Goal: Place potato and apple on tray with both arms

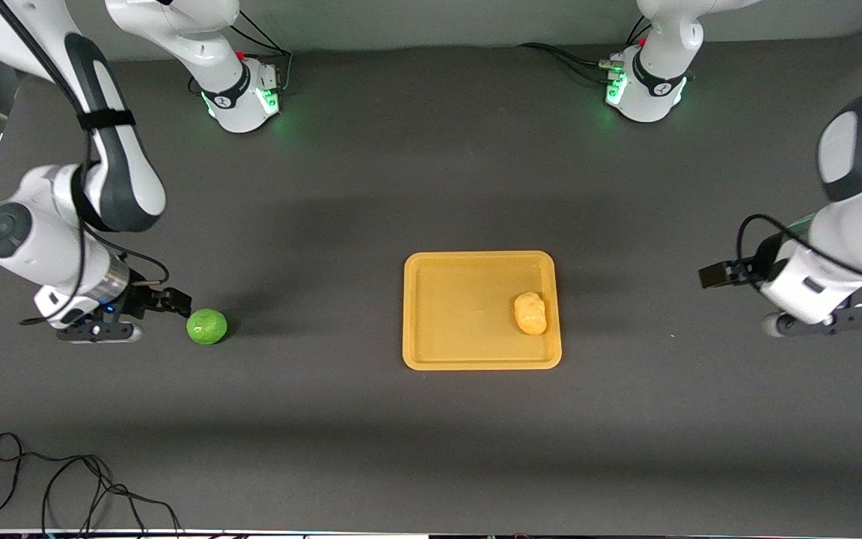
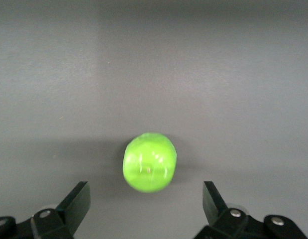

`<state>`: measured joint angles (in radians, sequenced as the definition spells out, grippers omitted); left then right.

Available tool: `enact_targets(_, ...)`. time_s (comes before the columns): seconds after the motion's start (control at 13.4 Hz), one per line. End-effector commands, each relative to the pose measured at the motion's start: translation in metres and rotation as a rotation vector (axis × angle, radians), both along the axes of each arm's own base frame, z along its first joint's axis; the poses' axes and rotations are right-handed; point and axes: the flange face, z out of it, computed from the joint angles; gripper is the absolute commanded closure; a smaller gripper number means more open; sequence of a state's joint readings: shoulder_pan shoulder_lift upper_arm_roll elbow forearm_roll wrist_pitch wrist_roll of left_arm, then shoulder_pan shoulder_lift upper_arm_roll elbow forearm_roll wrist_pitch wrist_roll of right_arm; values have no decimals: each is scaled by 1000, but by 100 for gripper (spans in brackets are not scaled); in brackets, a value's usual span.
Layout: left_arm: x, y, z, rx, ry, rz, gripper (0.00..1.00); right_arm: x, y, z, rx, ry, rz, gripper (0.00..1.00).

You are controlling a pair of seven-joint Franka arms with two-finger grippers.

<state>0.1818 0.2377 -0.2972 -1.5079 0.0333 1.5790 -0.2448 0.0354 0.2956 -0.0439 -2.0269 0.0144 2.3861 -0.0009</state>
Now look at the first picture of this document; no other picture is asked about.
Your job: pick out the yellow plastic tray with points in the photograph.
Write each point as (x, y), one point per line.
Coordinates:
(461, 329)

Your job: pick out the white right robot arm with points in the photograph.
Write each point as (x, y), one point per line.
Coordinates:
(42, 239)

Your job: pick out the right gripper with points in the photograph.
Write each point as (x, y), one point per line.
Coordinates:
(142, 299)

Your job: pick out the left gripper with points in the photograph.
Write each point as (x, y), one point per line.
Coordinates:
(759, 266)

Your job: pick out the yellow potato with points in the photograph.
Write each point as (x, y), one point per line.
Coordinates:
(530, 313)

